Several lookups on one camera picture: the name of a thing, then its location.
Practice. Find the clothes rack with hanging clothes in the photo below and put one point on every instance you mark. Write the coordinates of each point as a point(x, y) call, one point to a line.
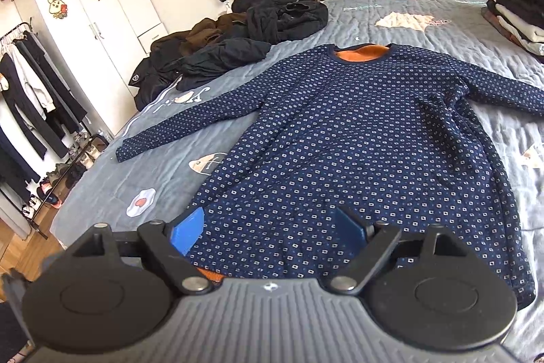
point(25, 91)

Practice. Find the row of shoes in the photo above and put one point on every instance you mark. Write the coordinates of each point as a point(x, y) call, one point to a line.
point(53, 199)

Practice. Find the white wardrobe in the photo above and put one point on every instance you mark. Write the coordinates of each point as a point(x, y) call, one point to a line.
point(110, 31)

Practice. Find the stack of folded dark clothes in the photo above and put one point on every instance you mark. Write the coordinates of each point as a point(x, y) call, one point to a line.
point(514, 22)

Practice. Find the navy patterned sweater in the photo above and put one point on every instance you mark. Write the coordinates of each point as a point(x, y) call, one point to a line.
point(340, 133)

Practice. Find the pile of dark unfolded clothes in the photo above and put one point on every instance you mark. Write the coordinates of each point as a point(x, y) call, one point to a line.
point(289, 18)

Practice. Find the grey printed bed quilt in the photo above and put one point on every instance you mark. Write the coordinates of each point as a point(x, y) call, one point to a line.
point(425, 42)

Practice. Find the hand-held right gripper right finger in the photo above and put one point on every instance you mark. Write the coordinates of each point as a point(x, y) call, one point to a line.
point(348, 227)

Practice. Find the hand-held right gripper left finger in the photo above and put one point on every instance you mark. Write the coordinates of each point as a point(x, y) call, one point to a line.
point(189, 229)

